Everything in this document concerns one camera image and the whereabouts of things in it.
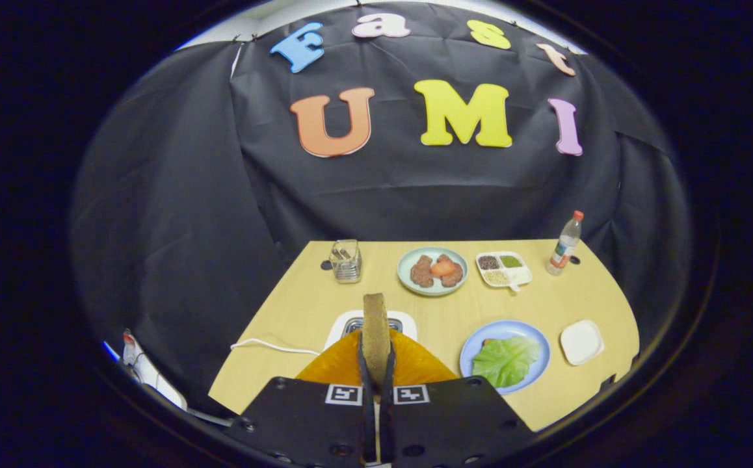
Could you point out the red tomato slice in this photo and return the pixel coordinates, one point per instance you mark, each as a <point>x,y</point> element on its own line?
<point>443,268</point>

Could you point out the clear plastic bottle red cap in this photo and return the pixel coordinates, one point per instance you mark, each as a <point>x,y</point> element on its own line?
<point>562,253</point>

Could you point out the clear glass utensil holder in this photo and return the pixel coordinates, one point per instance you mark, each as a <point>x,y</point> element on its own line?
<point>347,266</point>

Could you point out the pale green round plate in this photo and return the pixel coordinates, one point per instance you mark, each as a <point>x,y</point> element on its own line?
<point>432,290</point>

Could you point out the blue round plate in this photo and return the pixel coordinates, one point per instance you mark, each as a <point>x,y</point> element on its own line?
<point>513,327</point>

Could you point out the brown toast slice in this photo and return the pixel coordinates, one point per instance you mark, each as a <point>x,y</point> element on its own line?
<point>376,331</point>

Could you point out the green lettuce leaf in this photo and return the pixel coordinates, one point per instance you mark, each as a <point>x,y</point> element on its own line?
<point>506,361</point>

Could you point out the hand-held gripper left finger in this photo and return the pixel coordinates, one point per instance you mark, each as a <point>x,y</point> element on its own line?
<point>369,416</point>

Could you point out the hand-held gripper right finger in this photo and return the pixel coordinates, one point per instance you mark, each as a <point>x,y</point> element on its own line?
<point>387,416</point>

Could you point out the white toaster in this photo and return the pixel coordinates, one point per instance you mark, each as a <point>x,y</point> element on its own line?
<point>332,335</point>

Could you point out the white divided condiment tray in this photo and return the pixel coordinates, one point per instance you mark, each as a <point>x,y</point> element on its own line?
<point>519,276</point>

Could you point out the black table edge bracket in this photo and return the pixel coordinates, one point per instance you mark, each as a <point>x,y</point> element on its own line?
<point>608,382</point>

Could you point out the brown meat patty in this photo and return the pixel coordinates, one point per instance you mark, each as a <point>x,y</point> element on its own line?
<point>422,273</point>
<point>454,278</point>

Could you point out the black backdrop cloth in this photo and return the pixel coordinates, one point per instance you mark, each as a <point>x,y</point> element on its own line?
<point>415,195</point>

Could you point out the white square plate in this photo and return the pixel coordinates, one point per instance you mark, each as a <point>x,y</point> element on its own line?
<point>581,342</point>

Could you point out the white object with red tip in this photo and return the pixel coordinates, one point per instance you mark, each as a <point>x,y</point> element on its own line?
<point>149,374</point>

